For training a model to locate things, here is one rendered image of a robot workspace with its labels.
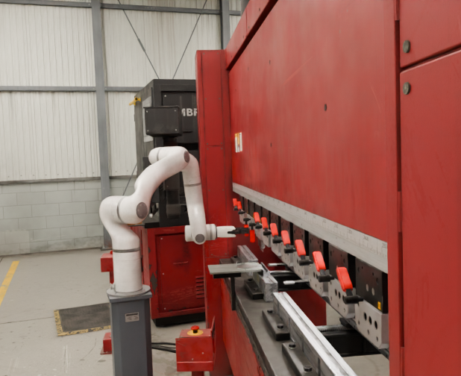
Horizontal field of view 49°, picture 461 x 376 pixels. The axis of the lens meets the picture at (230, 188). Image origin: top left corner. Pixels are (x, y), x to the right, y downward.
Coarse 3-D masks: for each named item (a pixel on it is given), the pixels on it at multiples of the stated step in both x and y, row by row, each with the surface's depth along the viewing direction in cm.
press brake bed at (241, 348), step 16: (224, 288) 328; (224, 304) 334; (224, 320) 339; (240, 320) 252; (224, 336) 345; (240, 336) 251; (240, 352) 255; (256, 352) 203; (240, 368) 258; (256, 368) 204
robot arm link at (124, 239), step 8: (104, 200) 224; (112, 200) 221; (104, 208) 221; (112, 208) 218; (104, 216) 221; (112, 216) 219; (104, 224) 222; (112, 224) 222; (120, 224) 224; (112, 232) 220; (120, 232) 221; (128, 232) 222; (112, 240) 221; (120, 240) 218; (128, 240) 218; (136, 240) 220; (120, 248) 218; (128, 248) 218; (136, 248) 220
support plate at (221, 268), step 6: (222, 264) 274; (228, 264) 273; (234, 264) 273; (240, 264) 272; (210, 270) 261; (216, 270) 260; (222, 270) 260; (228, 270) 259; (234, 270) 259; (240, 270) 258; (246, 270) 258; (252, 270) 258; (258, 270) 259
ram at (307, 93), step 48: (288, 0) 169; (336, 0) 122; (288, 48) 172; (336, 48) 123; (240, 96) 291; (288, 96) 175; (336, 96) 125; (288, 144) 178; (336, 144) 126; (384, 144) 98; (240, 192) 310; (288, 192) 182; (336, 192) 128; (384, 192) 99; (336, 240) 130; (384, 240) 100
